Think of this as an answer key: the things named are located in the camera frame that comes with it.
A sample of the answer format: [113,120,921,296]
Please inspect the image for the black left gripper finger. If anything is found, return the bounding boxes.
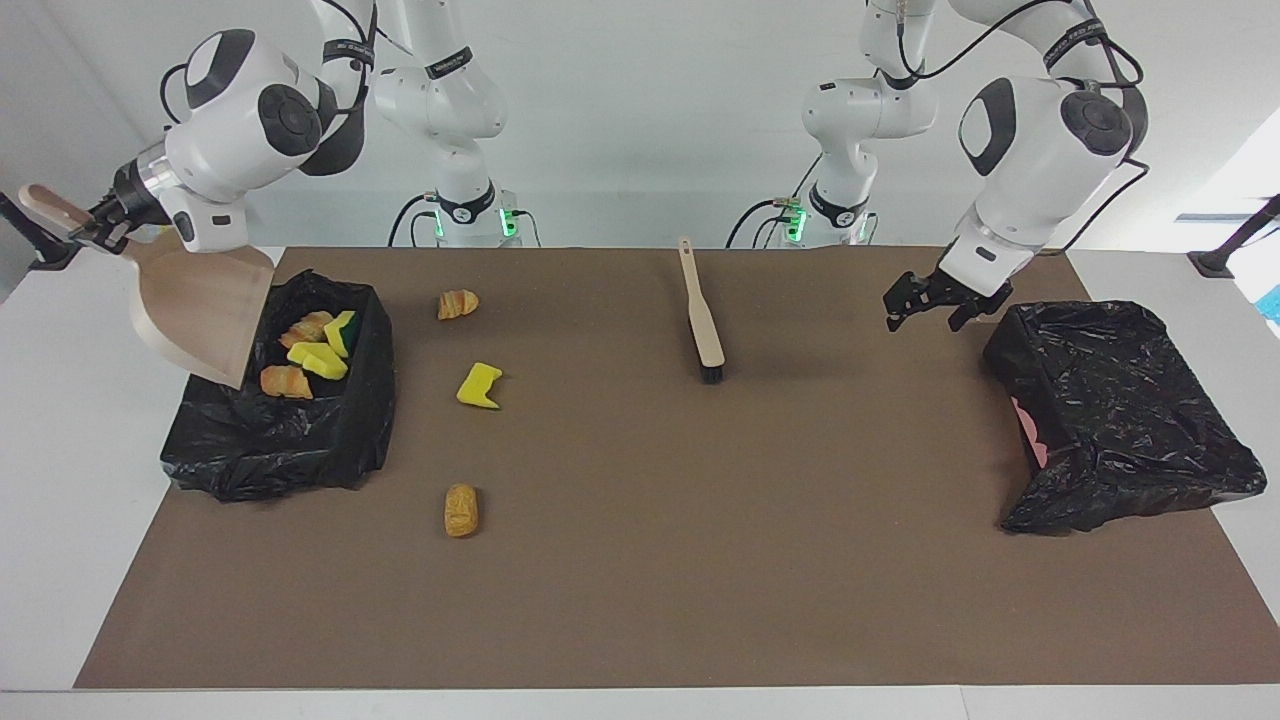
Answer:
[884,270,937,333]
[946,298,1003,333]

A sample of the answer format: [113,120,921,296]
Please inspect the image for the beige plastic dustpan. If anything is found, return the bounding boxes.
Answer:
[18,183,276,391]

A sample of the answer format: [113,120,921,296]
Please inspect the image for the beige brush black bristles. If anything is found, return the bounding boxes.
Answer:
[678,236,727,386]

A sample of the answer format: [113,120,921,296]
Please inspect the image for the striped toy croissant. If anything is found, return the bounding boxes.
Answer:
[260,365,315,401]
[279,310,335,349]

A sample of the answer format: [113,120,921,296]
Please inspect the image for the yellow sponge chunk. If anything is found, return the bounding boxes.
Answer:
[287,342,350,382]

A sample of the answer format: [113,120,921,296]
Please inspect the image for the notched yellow sponge piece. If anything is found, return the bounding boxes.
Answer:
[457,362,504,410]

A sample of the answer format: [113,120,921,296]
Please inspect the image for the black bag lined pink bin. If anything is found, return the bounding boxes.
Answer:
[982,300,1269,535]

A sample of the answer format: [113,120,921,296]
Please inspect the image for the brown table mat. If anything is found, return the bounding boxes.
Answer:
[73,247,1280,689]

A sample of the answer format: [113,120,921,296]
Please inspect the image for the brown toy bread roll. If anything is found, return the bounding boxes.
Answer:
[444,484,480,539]

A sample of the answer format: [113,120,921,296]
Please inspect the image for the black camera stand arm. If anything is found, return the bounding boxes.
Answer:
[1187,194,1280,280]
[0,190,82,273]

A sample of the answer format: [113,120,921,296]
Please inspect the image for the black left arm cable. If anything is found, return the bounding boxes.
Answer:
[890,0,1151,253]

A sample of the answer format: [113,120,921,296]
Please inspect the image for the black base cable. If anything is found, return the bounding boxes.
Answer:
[387,193,446,249]
[725,150,831,249]

